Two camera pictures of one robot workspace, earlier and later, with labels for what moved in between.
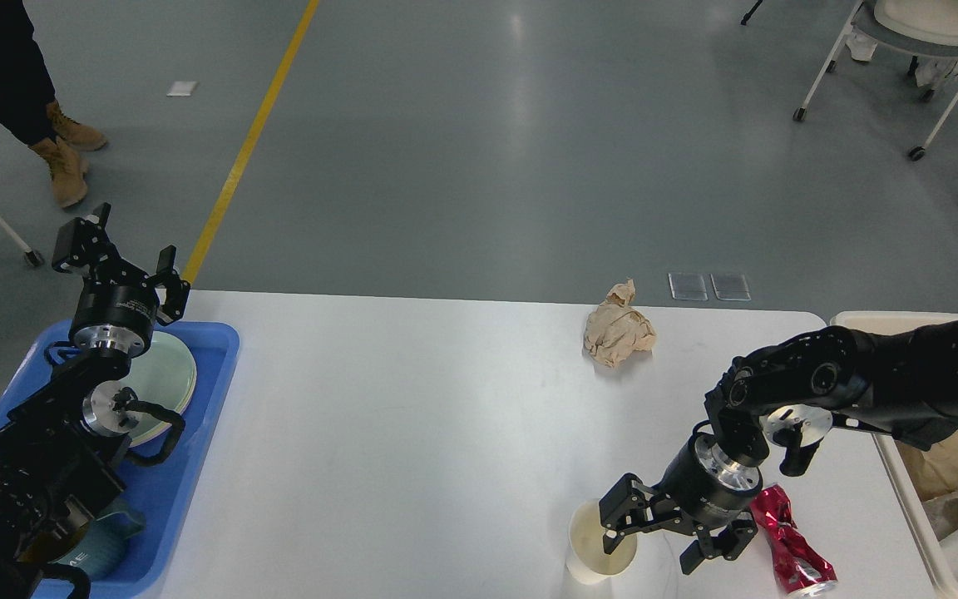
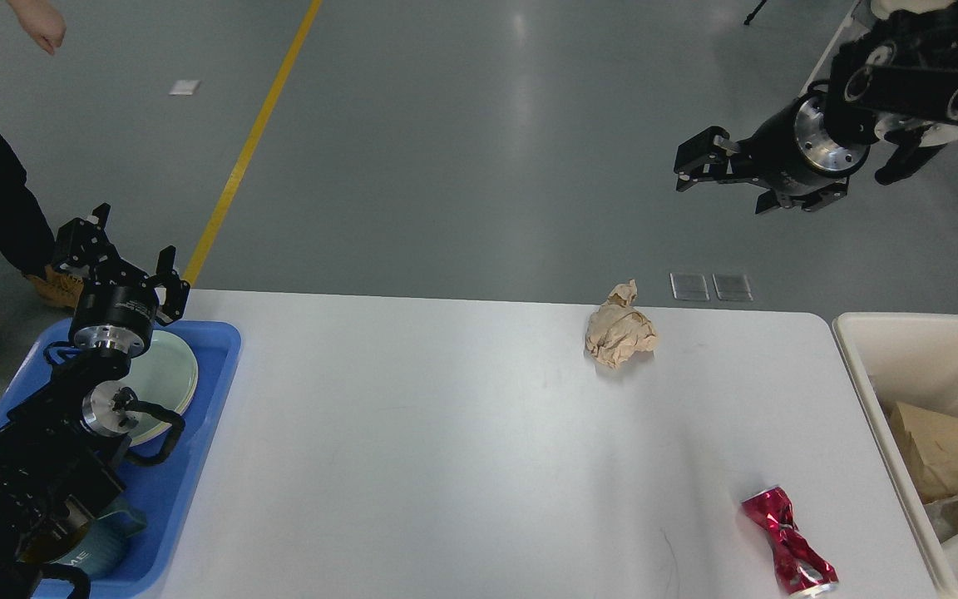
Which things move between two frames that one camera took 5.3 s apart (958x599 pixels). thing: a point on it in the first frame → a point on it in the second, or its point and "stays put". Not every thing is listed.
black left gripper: (116, 307) stays put
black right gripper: (709, 487) → (798, 145)
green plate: (165, 373) stays put
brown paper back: (615, 327) stays put
